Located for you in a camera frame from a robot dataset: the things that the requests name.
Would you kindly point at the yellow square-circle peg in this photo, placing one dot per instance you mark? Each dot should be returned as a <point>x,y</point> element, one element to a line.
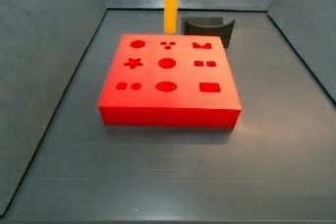
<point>171,16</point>

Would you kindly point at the red shape-sorting block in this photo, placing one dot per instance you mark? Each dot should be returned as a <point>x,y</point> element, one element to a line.
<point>169,80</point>

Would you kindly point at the black curved holder bracket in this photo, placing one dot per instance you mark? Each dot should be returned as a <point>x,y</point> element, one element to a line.
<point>209,26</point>

